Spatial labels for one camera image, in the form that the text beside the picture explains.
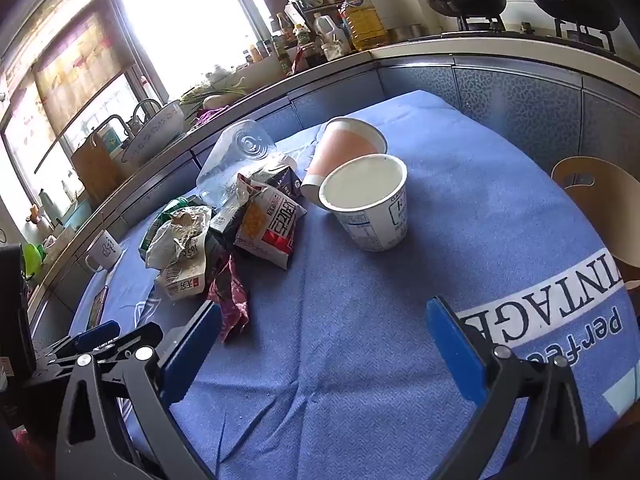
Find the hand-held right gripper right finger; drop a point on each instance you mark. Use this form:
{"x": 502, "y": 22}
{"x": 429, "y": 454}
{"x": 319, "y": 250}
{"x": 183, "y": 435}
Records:
{"x": 455, "y": 355}

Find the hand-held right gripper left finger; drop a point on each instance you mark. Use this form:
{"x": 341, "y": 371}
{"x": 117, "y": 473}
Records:
{"x": 192, "y": 347}

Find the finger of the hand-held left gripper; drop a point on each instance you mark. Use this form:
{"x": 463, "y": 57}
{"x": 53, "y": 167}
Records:
{"x": 95, "y": 334}
{"x": 132, "y": 337}

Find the maroon foil wrapper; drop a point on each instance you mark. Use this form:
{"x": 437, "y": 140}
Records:
{"x": 232, "y": 305}

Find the white carton with barcode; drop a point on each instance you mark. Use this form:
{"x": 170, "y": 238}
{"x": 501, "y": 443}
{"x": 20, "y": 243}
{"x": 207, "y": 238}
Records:
{"x": 182, "y": 280}

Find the white wrapper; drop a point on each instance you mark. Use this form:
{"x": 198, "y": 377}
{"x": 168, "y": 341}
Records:
{"x": 175, "y": 235}

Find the green striped packet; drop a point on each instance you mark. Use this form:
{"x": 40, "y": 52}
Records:
{"x": 167, "y": 208}

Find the white red snack packet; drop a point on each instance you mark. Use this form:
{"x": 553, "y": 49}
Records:
{"x": 270, "y": 225}

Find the torn silver packet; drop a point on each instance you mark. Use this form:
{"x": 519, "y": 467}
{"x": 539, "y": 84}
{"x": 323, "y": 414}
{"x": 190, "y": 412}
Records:
{"x": 232, "y": 205}

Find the white paper tub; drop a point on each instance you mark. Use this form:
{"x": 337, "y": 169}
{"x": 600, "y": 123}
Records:
{"x": 380, "y": 220}

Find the clear plastic bottle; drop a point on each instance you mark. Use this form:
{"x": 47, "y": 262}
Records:
{"x": 230, "y": 160}

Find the navy drink carton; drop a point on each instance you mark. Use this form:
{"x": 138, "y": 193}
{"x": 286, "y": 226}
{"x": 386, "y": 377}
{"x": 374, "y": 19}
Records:
{"x": 285, "y": 180}

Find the tan trash bin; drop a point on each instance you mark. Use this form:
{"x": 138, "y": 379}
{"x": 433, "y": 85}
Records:
{"x": 600, "y": 210}

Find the pink paper cup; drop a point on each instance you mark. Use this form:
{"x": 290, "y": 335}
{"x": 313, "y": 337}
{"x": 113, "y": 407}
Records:
{"x": 340, "y": 152}

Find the smartphone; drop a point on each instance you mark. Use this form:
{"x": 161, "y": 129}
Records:
{"x": 97, "y": 307}

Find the white enamel mug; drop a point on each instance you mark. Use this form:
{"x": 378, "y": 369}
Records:
{"x": 102, "y": 252}

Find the blue printed tablecloth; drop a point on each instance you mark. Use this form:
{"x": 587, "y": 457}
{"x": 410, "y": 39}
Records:
{"x": 350, "y": 285}

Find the wooden cutting board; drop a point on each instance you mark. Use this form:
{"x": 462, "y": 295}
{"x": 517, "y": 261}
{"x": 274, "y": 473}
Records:
{"x": 95, "y": 170}

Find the large white patterned bowl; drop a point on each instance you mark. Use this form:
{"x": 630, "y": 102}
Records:
{"x": 155, "y": 132}

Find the purple cloth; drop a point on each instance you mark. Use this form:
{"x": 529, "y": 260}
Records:
{"x": 207, "y": 115}

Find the steel faucet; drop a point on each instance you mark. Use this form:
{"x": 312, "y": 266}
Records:
{"x": 145, "y": 103}

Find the green onions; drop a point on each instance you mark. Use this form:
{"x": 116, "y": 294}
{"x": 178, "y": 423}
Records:
{"x": 215, "y": 92}

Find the grey kitchen counter cabinet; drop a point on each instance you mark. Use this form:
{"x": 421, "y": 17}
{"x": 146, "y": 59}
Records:
{"x": 500, "y": 90}

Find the kitchen window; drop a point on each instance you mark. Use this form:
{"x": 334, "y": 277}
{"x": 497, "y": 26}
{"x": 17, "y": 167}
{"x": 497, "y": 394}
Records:
{"x": 165, "y": 20}

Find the cluster of condiment bottles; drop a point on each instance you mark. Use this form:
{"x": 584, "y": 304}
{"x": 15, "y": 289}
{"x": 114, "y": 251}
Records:
{"x": 285, "y": 35}

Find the small steel pot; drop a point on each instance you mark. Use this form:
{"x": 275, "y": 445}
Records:
{"x": 405, "y": 32}

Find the gas stove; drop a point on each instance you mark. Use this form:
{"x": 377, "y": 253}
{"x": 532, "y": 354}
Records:
{"x": 480, "y": 24}

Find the yellow cooking oil bottle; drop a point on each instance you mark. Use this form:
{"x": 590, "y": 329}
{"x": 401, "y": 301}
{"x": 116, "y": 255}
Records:
{"x": 365, "y": 25}

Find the white plastic jug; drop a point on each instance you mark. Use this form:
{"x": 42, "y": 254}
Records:
{"x": 327, "y": 30}

